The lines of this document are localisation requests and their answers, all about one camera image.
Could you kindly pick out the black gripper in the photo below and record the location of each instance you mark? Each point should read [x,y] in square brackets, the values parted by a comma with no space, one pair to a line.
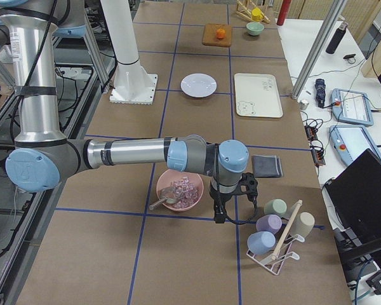
[218,197]

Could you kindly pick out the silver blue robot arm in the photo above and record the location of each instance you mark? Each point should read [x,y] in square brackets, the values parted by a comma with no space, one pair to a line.
[43,156]

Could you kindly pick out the white bear tray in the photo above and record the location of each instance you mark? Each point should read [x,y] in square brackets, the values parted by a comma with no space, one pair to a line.
[257,96]

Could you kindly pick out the brown wooden tray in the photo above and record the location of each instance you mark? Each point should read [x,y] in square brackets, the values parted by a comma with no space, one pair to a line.
[210,35]

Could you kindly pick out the grey folded cloth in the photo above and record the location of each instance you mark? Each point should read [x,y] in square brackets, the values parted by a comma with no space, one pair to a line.
[266,166]

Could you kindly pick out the green cup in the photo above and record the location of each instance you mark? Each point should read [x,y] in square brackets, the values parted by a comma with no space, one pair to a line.
[276,206]

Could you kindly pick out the purple cup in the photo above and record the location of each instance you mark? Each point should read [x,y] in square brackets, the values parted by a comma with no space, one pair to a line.
[271,223]

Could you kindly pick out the blue cup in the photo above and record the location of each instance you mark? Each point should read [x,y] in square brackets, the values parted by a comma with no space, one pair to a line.
[261,242]

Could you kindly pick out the pink bowl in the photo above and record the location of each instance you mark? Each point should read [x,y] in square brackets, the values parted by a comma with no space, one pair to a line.
[170,175]

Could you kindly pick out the clear ice cubes pile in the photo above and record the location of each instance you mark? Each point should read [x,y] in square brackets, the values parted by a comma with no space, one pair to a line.
[189,191]

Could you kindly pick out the beige cup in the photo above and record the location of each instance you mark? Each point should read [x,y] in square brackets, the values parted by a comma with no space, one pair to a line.
[304,224]

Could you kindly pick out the orange black terminal board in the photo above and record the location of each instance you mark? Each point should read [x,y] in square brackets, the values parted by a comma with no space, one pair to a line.
[315,145]

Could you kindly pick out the metal scoop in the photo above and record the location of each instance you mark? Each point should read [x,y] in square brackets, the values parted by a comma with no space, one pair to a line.
[168,195]

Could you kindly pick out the small metal cup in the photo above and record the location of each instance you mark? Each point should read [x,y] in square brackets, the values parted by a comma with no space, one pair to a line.
[303,104]

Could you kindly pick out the lower teach pendant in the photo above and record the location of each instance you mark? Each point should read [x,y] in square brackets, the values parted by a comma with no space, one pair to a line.
[351,141]

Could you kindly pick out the teach pendant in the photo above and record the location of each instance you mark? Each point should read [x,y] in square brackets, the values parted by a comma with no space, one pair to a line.
[351,141]
[351,107]

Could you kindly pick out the white round plate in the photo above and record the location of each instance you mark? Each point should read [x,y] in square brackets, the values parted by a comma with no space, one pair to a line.
[198,85]

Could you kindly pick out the black laptop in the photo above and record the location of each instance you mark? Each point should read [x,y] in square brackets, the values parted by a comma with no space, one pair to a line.
[356,195]

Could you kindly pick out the folded dark blue umbrella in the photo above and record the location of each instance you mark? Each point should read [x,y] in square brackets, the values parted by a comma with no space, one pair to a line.
[320,88]

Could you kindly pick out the upper teach pendant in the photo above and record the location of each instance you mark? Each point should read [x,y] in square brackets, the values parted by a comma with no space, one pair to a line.
[351,107]

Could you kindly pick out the orange fruit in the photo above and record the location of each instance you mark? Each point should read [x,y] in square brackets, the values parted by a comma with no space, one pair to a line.
[220,33]

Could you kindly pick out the green ceramic bowl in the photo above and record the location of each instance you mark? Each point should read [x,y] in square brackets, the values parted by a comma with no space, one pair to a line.
[254,28]

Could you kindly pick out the black power adapter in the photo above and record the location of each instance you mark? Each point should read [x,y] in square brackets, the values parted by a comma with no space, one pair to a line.
[374,282]

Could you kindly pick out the black water bottle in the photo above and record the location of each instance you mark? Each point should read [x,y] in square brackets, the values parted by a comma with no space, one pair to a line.
[336,38]

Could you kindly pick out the yellow mug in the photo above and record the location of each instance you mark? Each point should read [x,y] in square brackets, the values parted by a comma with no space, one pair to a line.
[257,15]

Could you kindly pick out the wooden mug rack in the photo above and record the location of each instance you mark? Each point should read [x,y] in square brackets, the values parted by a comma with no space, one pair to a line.
[244,8]

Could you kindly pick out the red cylinder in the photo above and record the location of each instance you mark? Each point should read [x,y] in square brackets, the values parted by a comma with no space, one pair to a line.
[283,12]

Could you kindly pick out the wooden rack handle rod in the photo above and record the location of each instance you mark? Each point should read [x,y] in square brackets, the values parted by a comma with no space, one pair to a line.
[285,233]

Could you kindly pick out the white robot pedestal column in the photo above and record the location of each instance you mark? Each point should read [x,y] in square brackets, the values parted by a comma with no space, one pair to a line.
[132,84]

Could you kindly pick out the aluminium frame post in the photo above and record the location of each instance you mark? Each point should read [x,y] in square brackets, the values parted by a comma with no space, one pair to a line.
[323,34]

